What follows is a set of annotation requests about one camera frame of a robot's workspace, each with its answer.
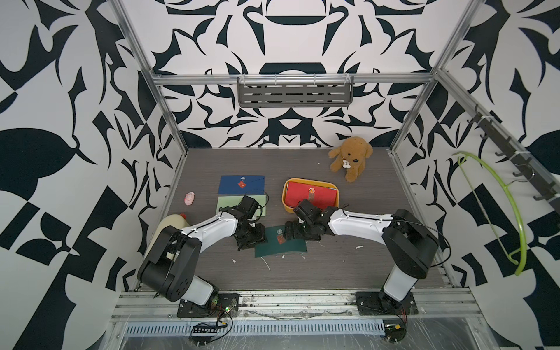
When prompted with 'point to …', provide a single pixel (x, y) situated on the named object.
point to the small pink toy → (189, 197)
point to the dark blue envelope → (242, 185)
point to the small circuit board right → (394, 329)
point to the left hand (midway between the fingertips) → (262, 238)
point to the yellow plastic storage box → (323, 183)
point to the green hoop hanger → (521, 270)
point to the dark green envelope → (277, 243)
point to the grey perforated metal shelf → (294, 94)
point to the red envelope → (319, 196)
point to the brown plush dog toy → (351, 155)
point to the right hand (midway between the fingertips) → (291, 232)
